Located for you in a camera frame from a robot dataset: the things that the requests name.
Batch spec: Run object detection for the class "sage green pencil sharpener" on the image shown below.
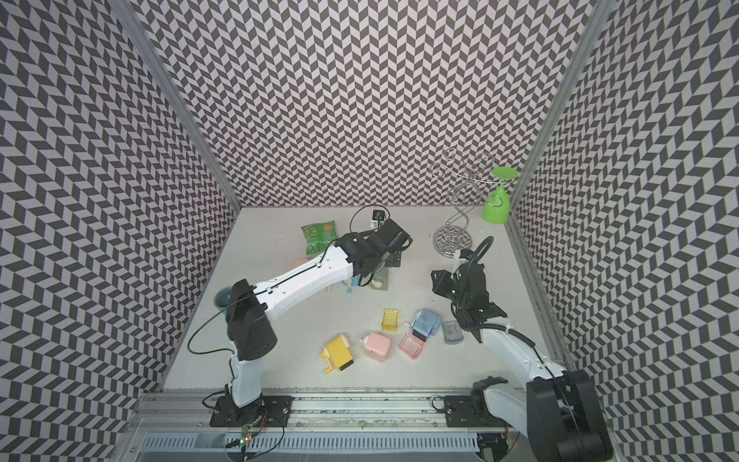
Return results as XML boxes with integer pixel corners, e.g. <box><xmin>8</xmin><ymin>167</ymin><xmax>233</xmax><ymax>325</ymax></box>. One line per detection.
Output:
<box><xmin>369</xmin><ymin>268</ymin><xmax>390</xmax><ymax>291</ymax></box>

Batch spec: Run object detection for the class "light blue pencil sharpener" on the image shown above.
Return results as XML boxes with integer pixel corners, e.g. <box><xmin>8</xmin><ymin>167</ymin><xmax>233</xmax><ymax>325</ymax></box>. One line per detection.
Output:
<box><xmin>410</xmin><ymin>309</ymin><xmax>442</xmax><ymax>342</ymax></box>

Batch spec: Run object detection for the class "yellow transparent tray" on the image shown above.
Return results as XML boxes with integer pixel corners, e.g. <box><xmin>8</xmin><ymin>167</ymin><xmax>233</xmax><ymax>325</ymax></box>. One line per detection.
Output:
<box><xmin>381</xmin><ymin>309</ymin><xmax>400</xmax><ymax>332</ymax></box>

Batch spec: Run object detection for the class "pink transparent tray front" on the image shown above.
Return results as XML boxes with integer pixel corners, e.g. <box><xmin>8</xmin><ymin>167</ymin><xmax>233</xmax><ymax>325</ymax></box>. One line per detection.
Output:
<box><xmin>398</xmin><ymin>333</ymin><xmax>425</xmax><ymax>360</ymax></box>

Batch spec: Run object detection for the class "yellow pencil sharpener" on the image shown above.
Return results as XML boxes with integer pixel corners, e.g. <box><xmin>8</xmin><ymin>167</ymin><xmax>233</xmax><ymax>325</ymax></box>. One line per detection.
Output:
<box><xmin>321</xmin><ymin>334</ymin><xmax>354</xmax><ymax>375</ymax></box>

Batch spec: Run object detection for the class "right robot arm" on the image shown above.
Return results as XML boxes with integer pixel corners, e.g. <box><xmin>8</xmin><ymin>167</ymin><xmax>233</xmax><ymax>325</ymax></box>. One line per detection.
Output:
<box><xmin>431</xmin><ymin>262</ymin><xmax>614</xmax><ymax>461</ymax></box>

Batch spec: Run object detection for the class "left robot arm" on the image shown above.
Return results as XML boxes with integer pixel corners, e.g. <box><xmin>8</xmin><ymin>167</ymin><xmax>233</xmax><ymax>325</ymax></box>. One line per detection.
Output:
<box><xmin>225</xmin><ymin>219</ymin><xmax>413</xmax><ymax>409</ymax></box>

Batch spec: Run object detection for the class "grey transparent tray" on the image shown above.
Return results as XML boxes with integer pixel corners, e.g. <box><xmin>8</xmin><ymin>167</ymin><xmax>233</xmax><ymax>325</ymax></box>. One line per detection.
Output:
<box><xmin>442</xmin><ymin>321</ymin><xmax>464</xmax><ymax>345</ymax></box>

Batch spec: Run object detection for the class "green snack bag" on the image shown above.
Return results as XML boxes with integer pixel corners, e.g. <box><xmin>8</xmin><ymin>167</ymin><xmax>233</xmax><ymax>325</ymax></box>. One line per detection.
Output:
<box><xmin>301</xmin><ymin>221</ymin><xmax>338</xmax><ymax>256</ymax></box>

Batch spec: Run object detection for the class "green plastic wine glass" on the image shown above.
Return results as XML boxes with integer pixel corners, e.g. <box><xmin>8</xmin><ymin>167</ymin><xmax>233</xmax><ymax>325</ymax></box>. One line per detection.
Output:
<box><xmin>482</xmin><ymin>167</ymin><xmax>519</xmax><ymax>224</ymax></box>

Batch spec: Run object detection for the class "teal bowl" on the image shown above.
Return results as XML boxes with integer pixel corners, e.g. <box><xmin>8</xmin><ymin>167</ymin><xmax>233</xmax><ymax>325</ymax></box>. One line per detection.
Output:
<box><xmin>214</xmin><ymin>288</ymin><xmax>231</xmax><ymax>310</ymax></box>

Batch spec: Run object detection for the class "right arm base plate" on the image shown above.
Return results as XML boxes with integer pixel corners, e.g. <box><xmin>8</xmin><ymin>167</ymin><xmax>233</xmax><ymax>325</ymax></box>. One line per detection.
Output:
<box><xmin>443</xmin><ymin>395</ymin><xmax>507</xmax><ymax>429</ymax></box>

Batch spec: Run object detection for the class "metal wire glass rack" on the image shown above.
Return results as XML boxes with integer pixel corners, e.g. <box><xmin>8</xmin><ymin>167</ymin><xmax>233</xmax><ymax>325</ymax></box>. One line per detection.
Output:
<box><xmin>432</xmin><ymin>148</ymin><xmax>493</xmax><ymax>258</ymax></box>

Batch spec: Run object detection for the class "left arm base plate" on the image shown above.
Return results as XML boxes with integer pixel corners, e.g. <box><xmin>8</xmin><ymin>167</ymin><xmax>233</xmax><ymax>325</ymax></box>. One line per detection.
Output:
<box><xmin>210</xmin><ymin>396</ymin><xmax>294</xmax><ymax>429</ymax></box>

